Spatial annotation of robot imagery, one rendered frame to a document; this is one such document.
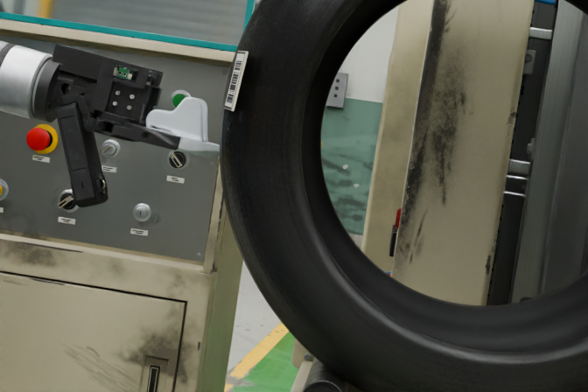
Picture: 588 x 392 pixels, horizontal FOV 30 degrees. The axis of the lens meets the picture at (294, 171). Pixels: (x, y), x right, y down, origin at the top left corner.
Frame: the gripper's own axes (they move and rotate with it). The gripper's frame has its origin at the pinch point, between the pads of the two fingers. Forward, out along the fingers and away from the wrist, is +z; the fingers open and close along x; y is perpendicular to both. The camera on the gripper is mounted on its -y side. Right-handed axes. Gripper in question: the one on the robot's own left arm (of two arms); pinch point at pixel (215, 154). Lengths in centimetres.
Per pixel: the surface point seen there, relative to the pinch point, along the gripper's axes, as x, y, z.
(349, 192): 909, -59, -11
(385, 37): 907, 88, -17
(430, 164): 26.7, 4.6, 23.6
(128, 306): 63, -33, -18
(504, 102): 26.7, 14.8, 30.8
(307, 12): -11.9, 16.4, 7.0
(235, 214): -8.6, -4.8, 5.0
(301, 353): 24.3, -23.8, 14.0
